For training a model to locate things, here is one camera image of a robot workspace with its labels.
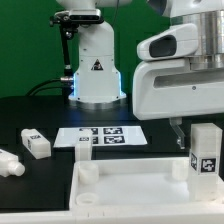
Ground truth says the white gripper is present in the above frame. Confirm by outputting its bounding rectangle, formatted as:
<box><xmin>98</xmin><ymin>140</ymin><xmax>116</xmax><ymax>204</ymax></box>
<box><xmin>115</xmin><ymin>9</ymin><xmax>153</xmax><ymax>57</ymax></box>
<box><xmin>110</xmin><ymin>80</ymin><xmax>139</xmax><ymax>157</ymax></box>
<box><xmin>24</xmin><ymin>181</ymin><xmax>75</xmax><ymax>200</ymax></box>
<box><xmin>132</xmin><ymin>59</ymin><xmax>224</xmax><ymax>149</ymax></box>

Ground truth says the white desk top tray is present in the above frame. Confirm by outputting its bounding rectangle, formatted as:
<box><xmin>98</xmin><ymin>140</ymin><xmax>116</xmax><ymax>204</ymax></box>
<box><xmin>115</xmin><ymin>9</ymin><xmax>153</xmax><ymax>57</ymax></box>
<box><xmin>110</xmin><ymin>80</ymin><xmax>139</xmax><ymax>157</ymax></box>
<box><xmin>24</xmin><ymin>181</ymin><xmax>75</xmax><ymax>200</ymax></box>
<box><xmin>69</xmin><ymin>157</ymin><xmax>224</xmax><ymax>210</ymax></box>

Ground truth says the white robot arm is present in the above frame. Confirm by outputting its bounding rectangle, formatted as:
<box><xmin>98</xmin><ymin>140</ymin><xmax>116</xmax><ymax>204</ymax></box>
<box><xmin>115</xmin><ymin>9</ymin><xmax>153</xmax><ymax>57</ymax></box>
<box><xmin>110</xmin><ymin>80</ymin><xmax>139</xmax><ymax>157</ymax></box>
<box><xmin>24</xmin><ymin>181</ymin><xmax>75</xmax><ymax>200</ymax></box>
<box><xmin>55</xmin><ymin>0</ymin><xmax>224</xmax><ymax>148</ymax></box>

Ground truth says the white marker plate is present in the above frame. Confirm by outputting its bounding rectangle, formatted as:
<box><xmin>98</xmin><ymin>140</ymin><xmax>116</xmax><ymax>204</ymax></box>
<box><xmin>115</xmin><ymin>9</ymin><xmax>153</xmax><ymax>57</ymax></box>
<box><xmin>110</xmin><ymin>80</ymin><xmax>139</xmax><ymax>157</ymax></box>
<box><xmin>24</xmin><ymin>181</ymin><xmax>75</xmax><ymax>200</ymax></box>
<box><xmin>54</xmin><ymin>126</ymin><xmax>147</xmax><ymax>148</ymax></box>

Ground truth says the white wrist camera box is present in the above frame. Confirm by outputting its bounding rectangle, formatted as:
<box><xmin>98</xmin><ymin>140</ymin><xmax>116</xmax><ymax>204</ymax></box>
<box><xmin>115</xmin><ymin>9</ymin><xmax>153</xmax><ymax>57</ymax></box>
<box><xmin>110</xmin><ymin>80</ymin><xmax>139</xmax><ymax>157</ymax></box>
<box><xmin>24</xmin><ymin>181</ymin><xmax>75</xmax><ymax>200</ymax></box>
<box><xmin>137</xmin><ymin>23</ymin><xmax>199</xmax><ymax>61</ymax></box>

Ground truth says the white frame rail front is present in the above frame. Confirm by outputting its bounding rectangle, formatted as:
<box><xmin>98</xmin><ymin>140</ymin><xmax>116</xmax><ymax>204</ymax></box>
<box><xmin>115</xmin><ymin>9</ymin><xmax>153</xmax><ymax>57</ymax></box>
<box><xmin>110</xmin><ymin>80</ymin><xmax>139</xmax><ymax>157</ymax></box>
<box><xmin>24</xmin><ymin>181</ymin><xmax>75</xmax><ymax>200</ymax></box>
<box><xmin>0</xmin><ymin>203</ymin><xmax>224</xmax><ymax>224</ymax></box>

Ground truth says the black cable at base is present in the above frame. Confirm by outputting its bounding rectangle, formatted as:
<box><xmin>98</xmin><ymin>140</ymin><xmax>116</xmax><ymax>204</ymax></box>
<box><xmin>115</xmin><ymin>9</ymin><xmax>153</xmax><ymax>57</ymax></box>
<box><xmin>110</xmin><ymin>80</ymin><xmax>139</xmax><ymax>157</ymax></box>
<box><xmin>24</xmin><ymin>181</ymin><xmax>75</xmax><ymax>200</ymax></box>
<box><xmin>25</xmin><ymin>78</ymin><xmax>75</xmax><ymax>97</ymax></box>

